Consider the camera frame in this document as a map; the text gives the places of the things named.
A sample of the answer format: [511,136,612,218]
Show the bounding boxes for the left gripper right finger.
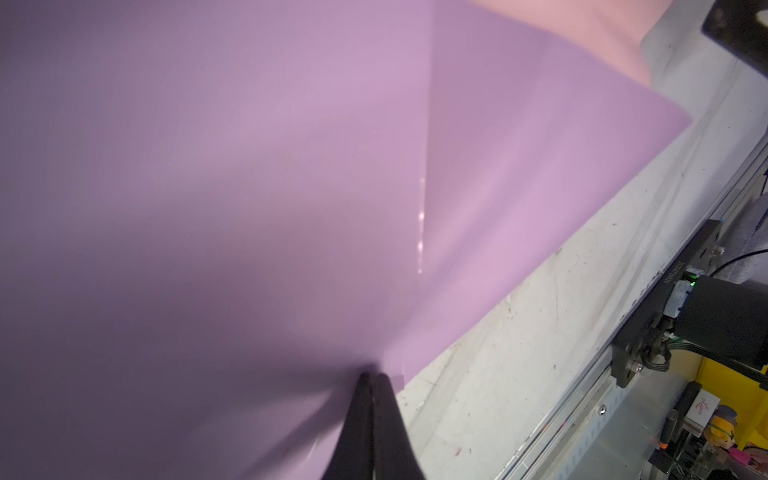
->
[372,374,425,480]

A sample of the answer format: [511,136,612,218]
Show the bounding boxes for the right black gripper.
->
[702,0,767,77]

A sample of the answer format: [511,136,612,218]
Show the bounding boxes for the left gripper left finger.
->
[322,373,374,480]

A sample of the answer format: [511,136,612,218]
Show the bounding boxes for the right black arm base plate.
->
[610,219,723,388]

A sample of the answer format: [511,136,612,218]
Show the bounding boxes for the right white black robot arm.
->
[669,1,767,390]

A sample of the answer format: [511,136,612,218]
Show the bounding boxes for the purple pink wrapping paper sheet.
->
[1,1,689,479]

